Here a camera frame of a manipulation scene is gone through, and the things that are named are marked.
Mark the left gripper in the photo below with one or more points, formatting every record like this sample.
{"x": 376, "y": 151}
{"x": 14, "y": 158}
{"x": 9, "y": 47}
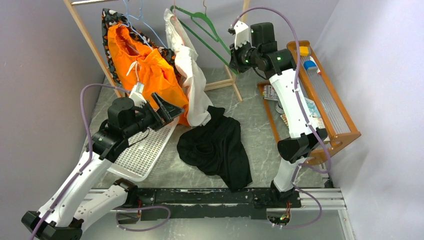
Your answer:
{"x": 168, "y": 111}

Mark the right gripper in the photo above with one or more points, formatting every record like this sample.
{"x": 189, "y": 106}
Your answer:
{"x": 234, "y": 62}

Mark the white plastic basket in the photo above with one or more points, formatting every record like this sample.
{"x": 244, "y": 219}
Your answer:
{"x": 136, "y": 162}

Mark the black shorts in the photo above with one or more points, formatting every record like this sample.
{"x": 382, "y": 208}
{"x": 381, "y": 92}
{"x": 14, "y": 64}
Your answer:
{"x": 216, "y": 149}

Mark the green plastic hanger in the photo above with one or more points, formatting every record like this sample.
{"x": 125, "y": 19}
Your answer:
{"x": 202, "y": 30}

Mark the orange wooden shelf rack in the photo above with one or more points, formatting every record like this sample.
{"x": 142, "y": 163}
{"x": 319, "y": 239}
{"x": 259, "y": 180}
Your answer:
{"x": 339, "y": 125}

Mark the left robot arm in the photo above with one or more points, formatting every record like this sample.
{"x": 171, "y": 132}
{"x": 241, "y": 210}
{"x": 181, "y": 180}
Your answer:
{"x": 65, "y": 216}

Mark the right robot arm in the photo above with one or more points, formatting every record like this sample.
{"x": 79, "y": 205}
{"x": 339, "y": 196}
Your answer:
{"x": 280, "y": 69}

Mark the white shorts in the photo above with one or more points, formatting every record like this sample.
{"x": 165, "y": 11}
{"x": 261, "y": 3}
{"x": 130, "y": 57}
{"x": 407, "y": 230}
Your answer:
{"x": 193, "y": 80}

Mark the orange shorts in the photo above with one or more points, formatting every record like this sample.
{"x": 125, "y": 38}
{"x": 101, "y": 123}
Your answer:
{"x": 157, "y": 76}

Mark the pink hanger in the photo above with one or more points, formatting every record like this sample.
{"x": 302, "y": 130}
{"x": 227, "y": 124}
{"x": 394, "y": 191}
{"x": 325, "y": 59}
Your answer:
{"x": 177, "y": 22}

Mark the patterned dark shorts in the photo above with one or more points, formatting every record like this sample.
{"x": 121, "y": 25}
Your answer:
{"x": 115, "y": 30}

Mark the wooden clothes rack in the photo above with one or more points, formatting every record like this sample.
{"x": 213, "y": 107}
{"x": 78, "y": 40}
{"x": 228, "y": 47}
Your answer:
{"x": 71, "y": 6}

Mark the snack packet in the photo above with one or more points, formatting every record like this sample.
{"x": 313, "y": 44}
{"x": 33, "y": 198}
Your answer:
{"x": 269, "y": 93}

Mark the yellow sponge block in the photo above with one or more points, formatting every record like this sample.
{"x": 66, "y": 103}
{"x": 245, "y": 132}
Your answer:
{"x": 304, "y": 51}

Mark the blue eraser block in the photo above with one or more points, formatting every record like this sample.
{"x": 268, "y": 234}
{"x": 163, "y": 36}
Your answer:
{"x": 309, "y": 65}

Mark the red white marker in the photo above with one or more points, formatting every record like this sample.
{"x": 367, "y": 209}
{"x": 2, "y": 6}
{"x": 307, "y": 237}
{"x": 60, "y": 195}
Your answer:
{"x": 318, "y": 71}

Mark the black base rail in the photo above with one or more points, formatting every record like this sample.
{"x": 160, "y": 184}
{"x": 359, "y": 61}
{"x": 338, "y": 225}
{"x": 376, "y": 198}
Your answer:
{"x": 195, "y": 203}

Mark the blue wire hanger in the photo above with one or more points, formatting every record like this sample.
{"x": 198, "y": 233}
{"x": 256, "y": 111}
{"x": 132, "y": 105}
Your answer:
{"x": 139, "y": 19}

